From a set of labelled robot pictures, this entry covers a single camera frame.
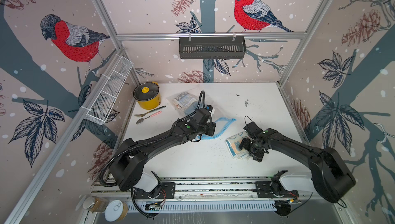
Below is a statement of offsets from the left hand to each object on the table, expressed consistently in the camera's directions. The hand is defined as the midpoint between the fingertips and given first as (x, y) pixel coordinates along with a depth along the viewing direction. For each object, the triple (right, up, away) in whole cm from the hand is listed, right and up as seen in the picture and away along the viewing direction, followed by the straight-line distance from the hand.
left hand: (217, 124), depth 82 cm
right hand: (+15, -16, +4) cm, 23 cm away
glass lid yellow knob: (-46, +18, +18) cm, 53 cm away
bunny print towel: (+10, -13, +6) cm, 17 cm away
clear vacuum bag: (+3, 0, +3) cm, 5 cm away
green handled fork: (-43, +5, +22) cm, 48 cm away
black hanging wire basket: (-1, +49, +23) cm, 54 cm away
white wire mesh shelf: (-57, +28, +4) cm, 63 cm away
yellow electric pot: (-43, +10, +21) cm, 49 cm away
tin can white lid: (-46, -34, -17) cm, 60 cm away
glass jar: (-53, -30, -19) cm, 64 cm away
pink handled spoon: (-49, -1, +19) cm, 53 cm away
